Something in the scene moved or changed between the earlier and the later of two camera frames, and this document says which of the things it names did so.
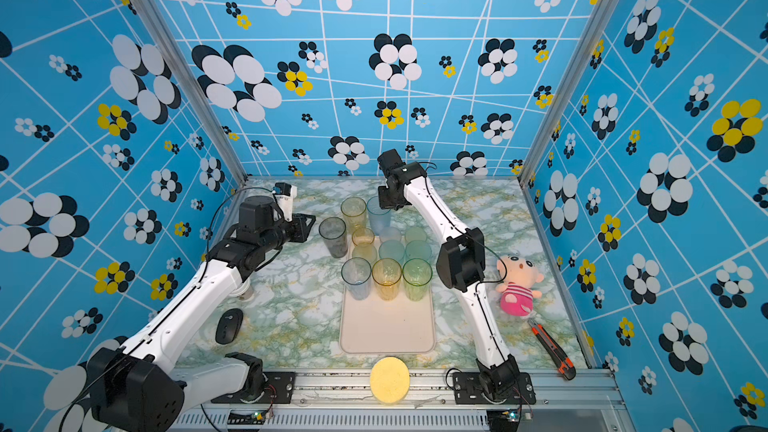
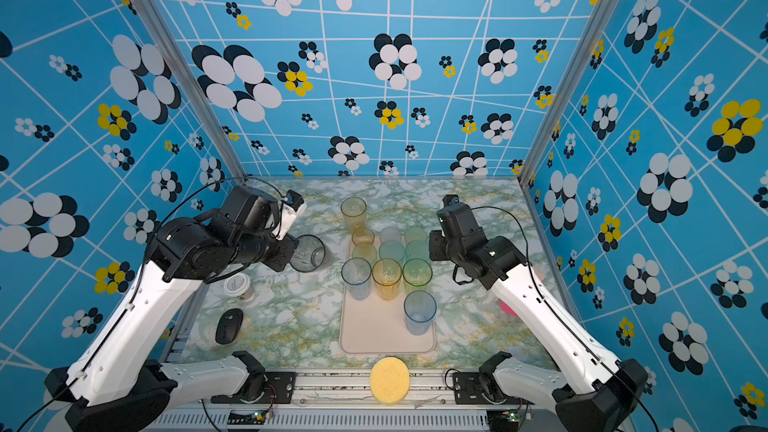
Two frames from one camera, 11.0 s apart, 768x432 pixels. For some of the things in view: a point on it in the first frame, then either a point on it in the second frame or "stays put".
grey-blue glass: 356,273 stays put
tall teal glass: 392,249 stays put
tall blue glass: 379,218 to 420,308
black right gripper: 384,202 to 436,253
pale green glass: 415,234 stays put
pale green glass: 368,253 stays put
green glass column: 416,275 stays put
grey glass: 333,231 to 309,255
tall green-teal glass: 418,249 stays put
